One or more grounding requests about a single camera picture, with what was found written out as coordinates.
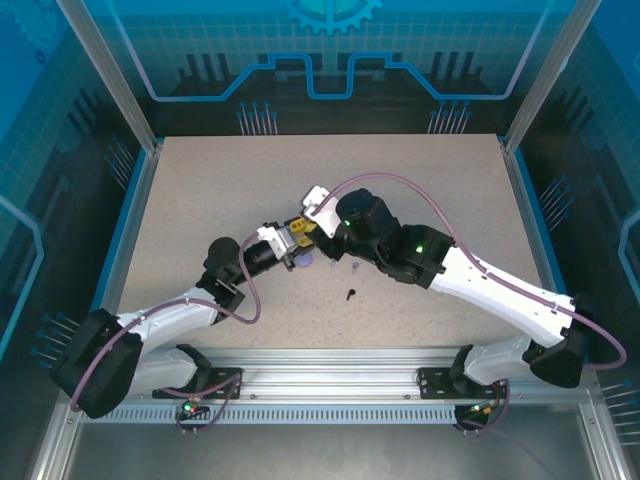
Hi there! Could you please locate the blue table edge strip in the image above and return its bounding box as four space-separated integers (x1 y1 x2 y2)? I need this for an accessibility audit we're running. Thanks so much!
82 147 151 362
514 148 590 364

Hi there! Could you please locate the grey metal base tray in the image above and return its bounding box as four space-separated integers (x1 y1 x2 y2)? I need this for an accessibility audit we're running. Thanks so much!
64 422 601 480

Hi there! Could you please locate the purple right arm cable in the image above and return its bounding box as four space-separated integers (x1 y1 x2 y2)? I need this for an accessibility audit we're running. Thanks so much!
322 172 629 436

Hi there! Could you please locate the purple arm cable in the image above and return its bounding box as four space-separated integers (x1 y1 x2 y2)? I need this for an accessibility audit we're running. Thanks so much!
322 172 629 436
69 232 264 437

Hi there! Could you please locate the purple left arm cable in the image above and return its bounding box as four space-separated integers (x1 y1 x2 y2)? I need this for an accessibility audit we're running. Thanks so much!
69 232 264 437

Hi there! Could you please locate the aluminium side rail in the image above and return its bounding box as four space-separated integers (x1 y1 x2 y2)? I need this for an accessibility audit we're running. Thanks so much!
94 142 164 362
503 142 575 361

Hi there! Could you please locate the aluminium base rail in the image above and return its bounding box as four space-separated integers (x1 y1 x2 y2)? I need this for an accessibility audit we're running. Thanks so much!
97 346 599 404

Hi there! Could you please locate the slotted white cable duct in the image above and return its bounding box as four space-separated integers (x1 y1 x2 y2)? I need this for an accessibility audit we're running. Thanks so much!
79 403 464 426

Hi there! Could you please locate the aluminium frame post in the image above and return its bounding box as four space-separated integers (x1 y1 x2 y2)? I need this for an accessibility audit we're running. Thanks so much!
501 0 605 156
55 0 164 154

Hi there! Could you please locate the aluminium frame beam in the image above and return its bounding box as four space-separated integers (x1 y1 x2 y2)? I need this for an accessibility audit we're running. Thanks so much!
577 389 634 480
27 389 84 480

